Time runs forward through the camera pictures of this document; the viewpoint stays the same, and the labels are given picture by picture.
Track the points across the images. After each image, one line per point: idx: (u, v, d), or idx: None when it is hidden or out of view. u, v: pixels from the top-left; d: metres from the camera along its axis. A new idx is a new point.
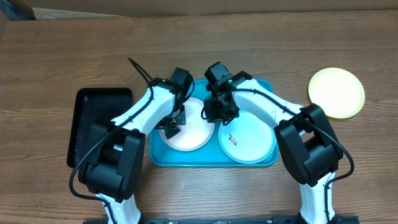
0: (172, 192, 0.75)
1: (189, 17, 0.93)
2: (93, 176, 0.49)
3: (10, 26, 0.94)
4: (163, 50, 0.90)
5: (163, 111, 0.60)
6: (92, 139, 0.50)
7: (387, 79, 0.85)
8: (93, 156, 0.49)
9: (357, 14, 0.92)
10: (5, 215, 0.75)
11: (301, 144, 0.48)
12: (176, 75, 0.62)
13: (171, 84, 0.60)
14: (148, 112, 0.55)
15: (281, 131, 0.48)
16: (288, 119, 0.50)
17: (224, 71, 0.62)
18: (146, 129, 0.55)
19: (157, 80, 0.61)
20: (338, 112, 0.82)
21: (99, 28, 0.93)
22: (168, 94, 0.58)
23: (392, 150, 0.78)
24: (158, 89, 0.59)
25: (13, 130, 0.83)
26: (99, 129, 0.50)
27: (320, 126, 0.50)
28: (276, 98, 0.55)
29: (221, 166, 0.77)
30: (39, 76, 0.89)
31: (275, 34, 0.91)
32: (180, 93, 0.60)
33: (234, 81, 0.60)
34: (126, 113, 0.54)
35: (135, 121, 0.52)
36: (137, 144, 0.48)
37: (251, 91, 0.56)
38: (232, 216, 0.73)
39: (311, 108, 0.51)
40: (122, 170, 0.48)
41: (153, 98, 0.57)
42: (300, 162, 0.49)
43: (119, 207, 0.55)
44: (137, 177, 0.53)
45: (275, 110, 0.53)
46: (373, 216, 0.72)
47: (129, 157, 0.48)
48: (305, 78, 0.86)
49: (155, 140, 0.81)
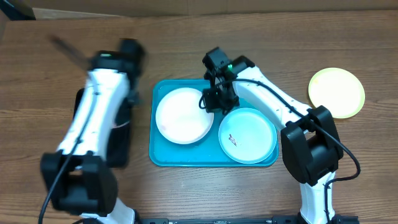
0: (172, 192, 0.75)
1: (189, 17, 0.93)
2: (66, 206, 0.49)
3: (10, 27, 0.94)
4: (163, 50, 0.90)
5: (119, 96, 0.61)
6: (48, 177, 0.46)
7: (387, 79, 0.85)
8: (57, 190, 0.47)
9: (357, 14, 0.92)
10: (5, 215, 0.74)
11: (305, 147, 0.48)
12: (124, 45, 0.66)
13: (114, 61, 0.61)
14: (99, 111, 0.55)
15: (287, 133, 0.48)
16: (295, 121, 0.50)
17: (224, 56, 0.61)
18: (104, 132, 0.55)
19: (97, 60, 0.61)
20: (338, 112, 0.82)
21: (99, 28, 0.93)
22: (113, 76, 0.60)
23: (392, 149, 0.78)
24: (99, 74, 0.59)
25: (13, 130, 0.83)
26: (49, 167, 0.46)
27: (326, 128, 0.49)
28: (282, 94, 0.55)
29: (221, 165, 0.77)
30: (40, 76, 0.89)
31: (275, 34, 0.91)
32: (127, 63, 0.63)
33: (234, 65, 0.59)
34: (73, 132, 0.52)
35: (86, 140, 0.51)
36: (96, 172, 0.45)
37: (255, 83, 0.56)
38: (232, 216, 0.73)
39: (319, 110, 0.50)
40: (93, 194, 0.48)
41: (97, 91, 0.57)
42: (303, 164, 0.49)
43: (108, 217, 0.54)
44: (114, 187, 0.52)
45: (280, 108, 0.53)
46: (374, 216, 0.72)
47: (94, 184, 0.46)
48: (305, 79, 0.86)
49: (155, 140, 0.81)
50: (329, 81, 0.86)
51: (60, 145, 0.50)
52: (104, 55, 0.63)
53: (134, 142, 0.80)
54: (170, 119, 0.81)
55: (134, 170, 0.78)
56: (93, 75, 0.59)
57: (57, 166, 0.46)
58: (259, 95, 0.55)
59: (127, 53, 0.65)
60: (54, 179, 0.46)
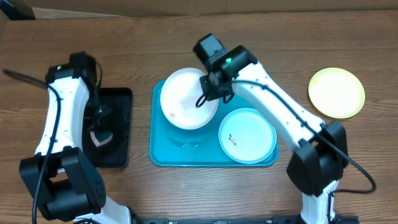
0: (172, 192, 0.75)
1: (189, 17, 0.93)
2: (56, 211, 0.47)
3: (10, 27, 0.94)
4: (163, 50, 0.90)
5: (83, 99, 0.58)
6: (32, 182, 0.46)
7: (387, 79, 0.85)
8: (43, 194, 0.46)
9: (357, 14, 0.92)
10: (6, 215, 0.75)
11: (318, 166, 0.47)
12: (72, 58, 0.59)
13: (69, 69, 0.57)
14: (65, 116, 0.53)
15: (303, 154, 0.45)
16: (308, 139, 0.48)
17: (216, 45, 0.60)
18: (75, 134, 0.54)
19: (51, 73, 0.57)
20: (338, 112, 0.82)
21: (99, 28, 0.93)
22: (72, 82, 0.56)
23: (392, 150, 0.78)
24: (58, 83, 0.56)
25: (13, 130, 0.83)
26: (30, 169, 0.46)
27: (338, 144, 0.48)
28: (290, 101, 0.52)
29: (221, 166, 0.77)
30: (39, 76, 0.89)
31: (275, 34, 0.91)
32: (84, 69, 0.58)
33: (233, 56, 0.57)
34: (45, 135, 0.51)
35: (61, 139, 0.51)
36: (77, 162, 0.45)
37: (261, 86, 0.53)
38: (232, 216, 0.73)
39: (332, 126, 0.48)
40: (79, 189, 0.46)
41: (59, 98, 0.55)
42: (314, 182, 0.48)
43: (103, 216, 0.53)
44: (103, 186, 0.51)
45: (290, 121, 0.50)
46: (373, 216, 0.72)
47: (79, 176, 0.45)
48: (305, 79, 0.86)
49: (155, 140, 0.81)
50: (329, 81, 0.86)
51: (36, 149, 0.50)
52: (60, 66, 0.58)
53: (134, 141, 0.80)
54: (174, 106, 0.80)
55: (134, 170, 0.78)
56: (51, 86, 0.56)
57: (38, 168, 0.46)
58: (263, 101, 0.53)
59: (78, 62, 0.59)
60: (37, 181, 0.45)
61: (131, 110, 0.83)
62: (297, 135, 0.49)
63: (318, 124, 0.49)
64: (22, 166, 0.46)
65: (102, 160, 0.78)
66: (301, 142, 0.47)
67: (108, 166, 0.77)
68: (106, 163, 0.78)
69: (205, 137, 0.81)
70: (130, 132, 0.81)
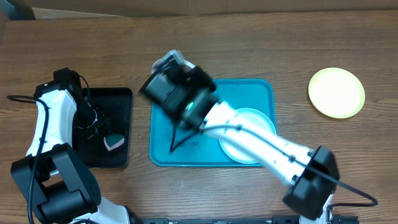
0: (172, 192, 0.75)
1: (189, 17, 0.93)
2: (51, 212, 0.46)
3: (10, 27, 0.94)
4: (163, 50, 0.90)
5: (71, 107, 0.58)
6: (24, 183, 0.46)
7: (387, 79, 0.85)
8: (37, 195, 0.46)
9: (357, 14, 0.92)
10: (5, 215, 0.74)
11: (319, 198, 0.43)
12: (57, 76, 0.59)
13: (56, 83, 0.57)
14: (54, 122, 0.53)
15: (299, 193, 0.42)
16: (300, 175, 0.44)
17: (165, 85, 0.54)
18: (65, 139, 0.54)
19: (39, 89, 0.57)
20: (338, 112, 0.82)
21: (99, 28, 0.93)
22: (59, 94, 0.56)
23: (393, 149, 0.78)
24: (45, 96, 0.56)
25: (13, 130, 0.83)
26: (22, 170, 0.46)
27: (331, 170, 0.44)
28: (271, 137, 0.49)
29: (221, 165, 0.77)
30: (40, 76, 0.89)
31: (275, 34, 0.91)
32: (71, 84, 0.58)
33: (193, 100, 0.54)
34: (35, 139, 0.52)
35: (50, 140, 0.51)
36: (66, 157, 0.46)
37: (234, 127, 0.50)
38: (232, 216, 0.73)
39: (319, 152, 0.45)
40: (73, 186, 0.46)
41: (47, 106, 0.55)
42: (315, 213, 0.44)
43: (100, 216, 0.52)
44: (97, 185, 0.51)
45: (277, 159, 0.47)
46: (374, 216, 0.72)
47: (71, 172, 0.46)
48: (305, 79, 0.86)
49: (155, 139, 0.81)
50: (328, 81, 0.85)
51: (27, 153, 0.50)
52: (46, 84, 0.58)
53: (135, 141, 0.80)
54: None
55: (134, 170, 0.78)
56: (40, 98, 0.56)
57: (30, 168, 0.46)
58: (244, 143, 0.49)
59: (63, 78, 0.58)
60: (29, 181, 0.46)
61: (131, 110, 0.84)
62: (290, 174, 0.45)
63: (305, 154, 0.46)
64: (14, 168, 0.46)
65: (102, 160, 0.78)
66: (295, 180, 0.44)
67: (109, 165, 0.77)
68: (106, 163, 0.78)
69: (205, 136, 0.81)
70: (130, 131, 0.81)
